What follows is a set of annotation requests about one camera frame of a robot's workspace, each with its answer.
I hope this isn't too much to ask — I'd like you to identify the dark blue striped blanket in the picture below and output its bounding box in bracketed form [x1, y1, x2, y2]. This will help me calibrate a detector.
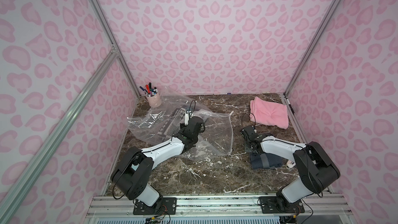
[250, 152, 284, 170]

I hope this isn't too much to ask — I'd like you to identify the pink fluffy blanket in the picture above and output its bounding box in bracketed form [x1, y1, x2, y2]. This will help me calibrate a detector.
[250, 97, 289, 129]

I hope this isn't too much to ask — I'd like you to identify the aluminium corner post right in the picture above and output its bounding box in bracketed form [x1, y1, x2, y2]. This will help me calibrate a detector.
[284, 0, 344, 99]

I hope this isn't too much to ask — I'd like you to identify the red marker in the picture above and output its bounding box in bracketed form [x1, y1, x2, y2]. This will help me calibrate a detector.
[146, 85, 151, 96]

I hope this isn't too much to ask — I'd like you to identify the clear plastic vacuum bag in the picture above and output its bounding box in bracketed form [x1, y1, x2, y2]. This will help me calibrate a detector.
[127, 95, 233, 161]

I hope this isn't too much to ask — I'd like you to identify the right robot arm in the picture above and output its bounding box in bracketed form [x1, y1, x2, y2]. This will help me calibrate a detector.
[240, 125, 341, 209]

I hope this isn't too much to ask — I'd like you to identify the aluminium diagonal brace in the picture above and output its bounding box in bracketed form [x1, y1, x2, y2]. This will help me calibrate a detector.
[1, 51, 118, 224]

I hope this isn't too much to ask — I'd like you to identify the aluminium front rail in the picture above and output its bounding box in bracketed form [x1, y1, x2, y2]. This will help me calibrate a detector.
[85, 192, 356, 224]

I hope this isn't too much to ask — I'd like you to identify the pink pen holder cup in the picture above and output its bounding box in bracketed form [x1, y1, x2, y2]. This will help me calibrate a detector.
[146, 93, 162, 108]

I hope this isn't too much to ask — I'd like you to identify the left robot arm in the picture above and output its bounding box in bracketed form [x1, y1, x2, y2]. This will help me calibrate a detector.
[110, 116, 205, 210]

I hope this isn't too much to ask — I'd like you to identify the aluminium corner post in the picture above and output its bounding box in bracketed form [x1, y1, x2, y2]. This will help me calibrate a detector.
[88, 0, 140, 97]
[284, 0, 344, 99]

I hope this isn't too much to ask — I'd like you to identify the aluminium corner post left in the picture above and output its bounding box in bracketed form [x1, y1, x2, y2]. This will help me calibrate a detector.
[88, 0, 140, 97]

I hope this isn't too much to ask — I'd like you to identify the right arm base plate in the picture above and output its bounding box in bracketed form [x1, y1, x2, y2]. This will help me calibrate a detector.
[257, 196, 305, 215]

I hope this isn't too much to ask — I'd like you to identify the pink stapler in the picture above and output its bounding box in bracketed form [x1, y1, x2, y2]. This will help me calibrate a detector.
[286, 160, 296, 169]

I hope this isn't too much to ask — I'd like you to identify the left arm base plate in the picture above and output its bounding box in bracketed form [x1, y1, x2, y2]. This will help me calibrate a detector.
[133, 197, 177, 215]

